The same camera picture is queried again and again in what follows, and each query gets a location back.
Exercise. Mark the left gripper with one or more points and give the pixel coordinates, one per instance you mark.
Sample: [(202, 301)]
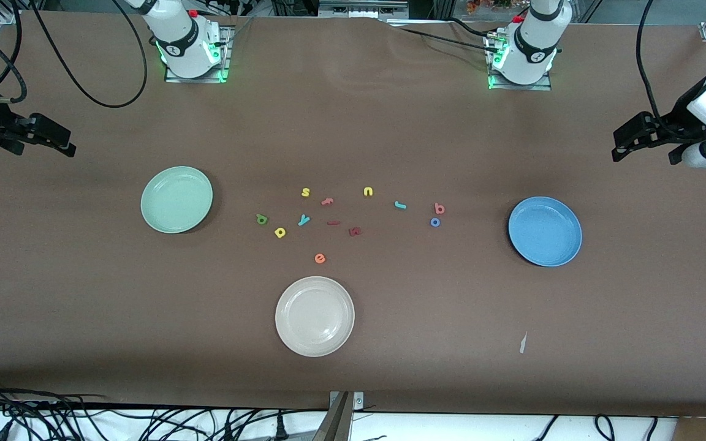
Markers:
[(679, 119)]

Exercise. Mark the orange letter e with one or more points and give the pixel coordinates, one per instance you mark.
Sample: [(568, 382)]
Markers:
[(320, 259)]

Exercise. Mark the green plate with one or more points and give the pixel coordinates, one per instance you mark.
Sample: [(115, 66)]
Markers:
[(175, 199)]

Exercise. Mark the teal letter y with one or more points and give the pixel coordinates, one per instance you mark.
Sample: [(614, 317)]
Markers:
[(304, 220)]

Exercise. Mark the beige plate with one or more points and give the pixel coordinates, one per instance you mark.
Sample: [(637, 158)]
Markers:
[(315, 316)]

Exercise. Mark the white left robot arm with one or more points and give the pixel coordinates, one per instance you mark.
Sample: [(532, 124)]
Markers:
[(531, 49)]

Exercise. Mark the grey angled metal bar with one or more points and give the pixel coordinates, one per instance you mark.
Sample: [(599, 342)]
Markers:
[(334, 425)]

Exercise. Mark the white paper scrap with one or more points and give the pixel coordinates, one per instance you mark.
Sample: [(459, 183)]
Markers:
[(523, 344)]

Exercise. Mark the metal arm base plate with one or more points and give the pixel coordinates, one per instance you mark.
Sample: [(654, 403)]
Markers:
[(175, 79), (531, 87)]

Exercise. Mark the blue plate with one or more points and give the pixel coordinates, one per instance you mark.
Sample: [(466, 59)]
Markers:
[(546, 231)]

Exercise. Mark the brown table cover sheet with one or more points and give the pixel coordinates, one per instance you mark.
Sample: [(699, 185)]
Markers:
[(390, 367)]

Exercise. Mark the silver corner bracket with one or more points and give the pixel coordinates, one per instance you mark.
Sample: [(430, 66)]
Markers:
[(358, 401)]

